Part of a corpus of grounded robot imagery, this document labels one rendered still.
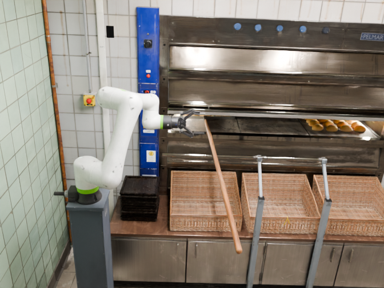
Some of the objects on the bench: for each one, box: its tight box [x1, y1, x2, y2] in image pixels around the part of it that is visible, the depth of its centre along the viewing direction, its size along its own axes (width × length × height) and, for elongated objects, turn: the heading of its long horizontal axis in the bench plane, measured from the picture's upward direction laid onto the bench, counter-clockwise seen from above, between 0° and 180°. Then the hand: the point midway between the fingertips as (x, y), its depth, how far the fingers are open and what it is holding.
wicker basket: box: [241, 173, 321, 234], centre depth 311 cm, size 49×56×28 cm
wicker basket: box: [169, 170, 243, 232], centre depth 310 cm, size 49×56×28 cm
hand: (203, 123), depth 251 cm, fingers open, 13 cm apart
